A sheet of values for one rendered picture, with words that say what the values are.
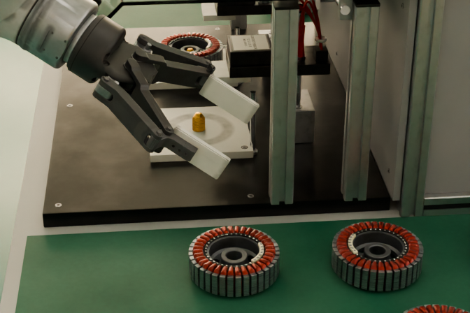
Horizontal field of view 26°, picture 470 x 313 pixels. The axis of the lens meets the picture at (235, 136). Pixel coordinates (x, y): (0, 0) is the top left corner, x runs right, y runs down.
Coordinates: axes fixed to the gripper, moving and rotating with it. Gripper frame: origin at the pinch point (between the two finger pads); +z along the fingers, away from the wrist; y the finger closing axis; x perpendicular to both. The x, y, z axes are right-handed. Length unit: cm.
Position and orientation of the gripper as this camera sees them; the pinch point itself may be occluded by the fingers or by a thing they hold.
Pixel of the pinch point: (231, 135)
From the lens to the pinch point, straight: 117.1
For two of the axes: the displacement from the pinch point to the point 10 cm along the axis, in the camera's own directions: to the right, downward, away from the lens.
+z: 8.4, 5.4, 0.4
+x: 4.8, -7.1, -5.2
